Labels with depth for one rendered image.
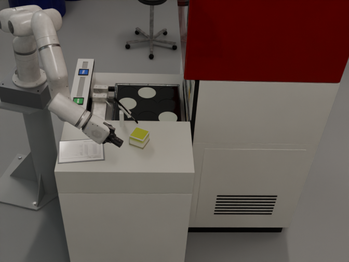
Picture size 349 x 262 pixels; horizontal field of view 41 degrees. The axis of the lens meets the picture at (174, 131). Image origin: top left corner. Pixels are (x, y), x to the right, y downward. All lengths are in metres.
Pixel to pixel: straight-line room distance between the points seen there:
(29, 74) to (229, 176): 1.24
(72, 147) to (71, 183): 0.17
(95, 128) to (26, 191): 1.52
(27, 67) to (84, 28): 2.43
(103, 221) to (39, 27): 0.99
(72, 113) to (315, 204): 2.04
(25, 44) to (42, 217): 1.19
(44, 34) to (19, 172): 1.62
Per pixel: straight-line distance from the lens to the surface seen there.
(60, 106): 1.92
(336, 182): 3.63
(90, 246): 2.57
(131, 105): 2.55
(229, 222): 3.01
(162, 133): 2.28
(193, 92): 2.24
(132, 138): 2.17
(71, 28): 5.04
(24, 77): 2.70
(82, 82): 2.63
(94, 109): 2.56
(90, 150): 2.21
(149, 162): 2.14
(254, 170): 2.66
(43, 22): 2.00
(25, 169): 3.36
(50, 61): 1.96
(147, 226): 2.42
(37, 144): 2.98
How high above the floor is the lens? 2.51
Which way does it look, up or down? 42 degrees down
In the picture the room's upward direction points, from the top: 4 degrees clockwise
